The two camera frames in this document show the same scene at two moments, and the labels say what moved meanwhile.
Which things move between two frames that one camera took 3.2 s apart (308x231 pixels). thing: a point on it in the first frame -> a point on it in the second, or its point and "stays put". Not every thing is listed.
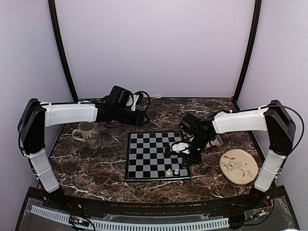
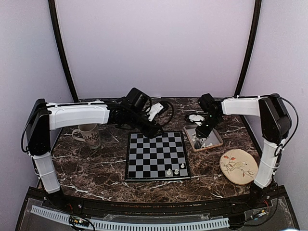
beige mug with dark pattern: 90,133 stays put
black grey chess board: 149,157 stays put
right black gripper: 195,160 -> 204,133
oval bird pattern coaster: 239,166 stays put
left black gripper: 138,119 -> 149,132
